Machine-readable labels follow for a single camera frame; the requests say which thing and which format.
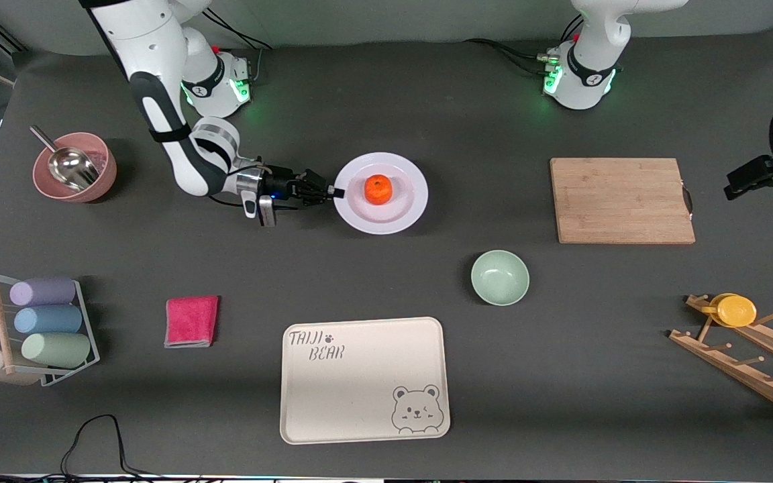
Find orange mandarin fruit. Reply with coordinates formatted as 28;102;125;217
364;174;394;204

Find white round plate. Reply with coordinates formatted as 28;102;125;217
333;152;429;235

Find yellow cup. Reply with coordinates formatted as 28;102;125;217
709;293;758;328

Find wooden cutting board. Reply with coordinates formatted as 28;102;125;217
550;158;697;245

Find pink folded cloth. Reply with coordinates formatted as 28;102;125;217
164;295;220;349

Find pink bowl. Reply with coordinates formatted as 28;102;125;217
32;132;118;203

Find wooden peg rack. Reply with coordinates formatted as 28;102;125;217
669;293;773;423

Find mint green bowl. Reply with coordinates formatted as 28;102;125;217
471;250;530;307

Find cream tray with bear print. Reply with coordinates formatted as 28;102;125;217
280;317;451;445

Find metal scoop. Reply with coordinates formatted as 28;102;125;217
30;125;101;192

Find purple cup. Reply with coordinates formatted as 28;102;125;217
9;276;77;307

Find blue cup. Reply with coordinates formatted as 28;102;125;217
13;305;83;335

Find green cup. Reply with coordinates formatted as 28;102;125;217
21;333;92;369

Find black cables at right arm base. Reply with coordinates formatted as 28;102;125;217
202;8;274;85

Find black cables at arm base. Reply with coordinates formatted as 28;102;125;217
464;15;585;76
202;8;274;85

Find black cables at left arm base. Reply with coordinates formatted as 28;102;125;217
464;15;585;76

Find black cable on table edge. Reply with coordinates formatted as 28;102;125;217
0;414;226;483

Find white wire cup rack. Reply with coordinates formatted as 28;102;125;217
0;270;101;388

